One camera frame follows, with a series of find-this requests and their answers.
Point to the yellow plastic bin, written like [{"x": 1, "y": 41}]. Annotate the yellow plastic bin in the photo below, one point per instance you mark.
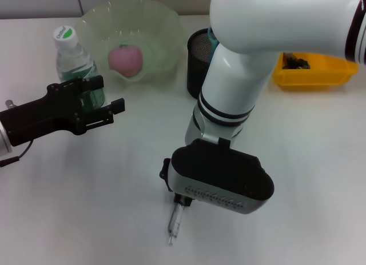
[{"x": 314, "y": 76}]

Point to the blue scissors with cover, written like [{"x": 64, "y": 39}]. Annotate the blue scissors with cover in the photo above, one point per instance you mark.
[{"x": 213, "y": 40}]

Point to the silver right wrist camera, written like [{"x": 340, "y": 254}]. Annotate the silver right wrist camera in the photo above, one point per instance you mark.
[{"x": 217, "y": 168}]

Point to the translucent green fruit bowl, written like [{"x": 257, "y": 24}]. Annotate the translucent green fruit bowl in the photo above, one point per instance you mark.
[{"x": 160, "y": 28}]

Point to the black mesh pen holder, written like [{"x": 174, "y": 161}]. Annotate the black mesh pen holder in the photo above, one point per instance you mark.
[{"x": 195, "y": 76}]

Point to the clear green-label water bottle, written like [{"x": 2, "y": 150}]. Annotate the clear green-label water bottle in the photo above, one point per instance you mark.
[{"x": 65, "y": 36}]

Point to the pink toy peach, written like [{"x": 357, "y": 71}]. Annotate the pink toy peach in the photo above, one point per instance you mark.
[{"x": 125, "y": 62}]

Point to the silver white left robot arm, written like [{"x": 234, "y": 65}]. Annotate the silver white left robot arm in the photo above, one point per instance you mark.
[{"x": 3, "y": 145}]

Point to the grey clear pen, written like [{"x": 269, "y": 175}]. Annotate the grey clear pen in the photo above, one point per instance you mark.
[{"x": 175, "y": 219}]

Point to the green plastic wrapper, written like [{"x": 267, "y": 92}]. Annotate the green plastic wrapper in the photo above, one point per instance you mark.
[{"x": 296, "y": 63}]

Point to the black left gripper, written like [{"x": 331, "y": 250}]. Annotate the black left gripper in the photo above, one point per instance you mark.
[{"x": 43, "y": 116}]

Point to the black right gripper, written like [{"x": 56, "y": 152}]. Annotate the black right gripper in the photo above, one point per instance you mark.
[{"x": 165, "y": 170}]

